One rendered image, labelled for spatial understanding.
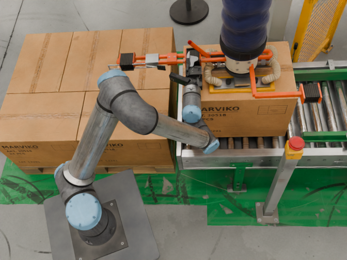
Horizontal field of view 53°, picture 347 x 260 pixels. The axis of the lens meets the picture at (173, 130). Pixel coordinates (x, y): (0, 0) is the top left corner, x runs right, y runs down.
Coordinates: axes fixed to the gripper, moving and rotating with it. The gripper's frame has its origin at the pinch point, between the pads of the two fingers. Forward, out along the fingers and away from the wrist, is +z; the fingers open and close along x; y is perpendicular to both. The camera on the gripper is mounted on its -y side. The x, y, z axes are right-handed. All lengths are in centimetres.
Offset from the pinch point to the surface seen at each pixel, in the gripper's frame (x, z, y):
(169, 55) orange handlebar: 1.7, 0.7, -9.7
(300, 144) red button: -4, -50, 51
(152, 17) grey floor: -109, 153, -48
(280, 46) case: -14, 18, 51
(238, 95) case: -13.0, -16.0, 25.5
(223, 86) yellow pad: -10.6, -11.7, 17.9
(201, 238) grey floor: -107, -69, 2
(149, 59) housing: 2.0, -1.3, -20.2
